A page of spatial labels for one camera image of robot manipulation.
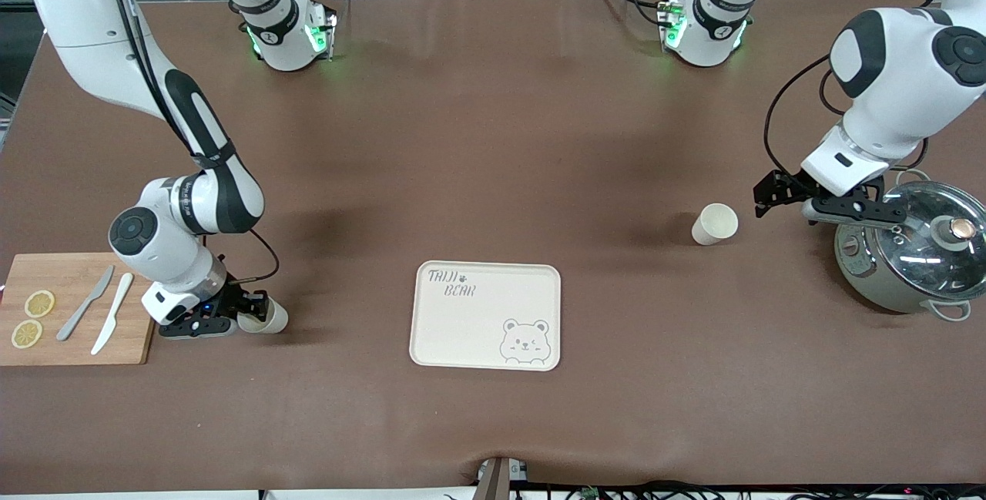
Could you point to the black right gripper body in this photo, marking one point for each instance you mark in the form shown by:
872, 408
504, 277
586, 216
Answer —
237, 301

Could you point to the white plastic cup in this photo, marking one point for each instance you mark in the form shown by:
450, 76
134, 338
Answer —
269, 321
712, 226

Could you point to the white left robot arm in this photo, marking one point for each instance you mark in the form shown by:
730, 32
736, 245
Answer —
901, 76

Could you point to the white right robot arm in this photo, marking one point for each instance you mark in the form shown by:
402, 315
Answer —
85, 15

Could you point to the grey-green electric cooking pot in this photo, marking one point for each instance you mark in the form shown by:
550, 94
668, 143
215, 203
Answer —
863, 276

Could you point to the white plastic knife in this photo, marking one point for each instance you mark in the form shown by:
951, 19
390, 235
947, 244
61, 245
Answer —
108, 328

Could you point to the glass pot lid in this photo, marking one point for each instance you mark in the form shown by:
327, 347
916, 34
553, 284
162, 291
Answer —
909, 261

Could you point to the grey plastic knife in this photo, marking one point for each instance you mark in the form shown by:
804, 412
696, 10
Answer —
73, 323

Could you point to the wooden cutting board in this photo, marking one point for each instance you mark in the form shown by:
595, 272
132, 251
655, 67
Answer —
77, 354

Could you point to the yellow lemon slice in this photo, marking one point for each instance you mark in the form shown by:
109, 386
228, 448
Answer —
39, 303
27, 333

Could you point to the cream tray with bear print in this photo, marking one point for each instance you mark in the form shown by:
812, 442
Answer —
493, 330

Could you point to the brown table cover mat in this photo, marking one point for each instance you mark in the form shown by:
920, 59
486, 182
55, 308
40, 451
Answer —
501, 138

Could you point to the metal table clamp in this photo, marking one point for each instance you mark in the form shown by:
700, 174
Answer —
497, 481

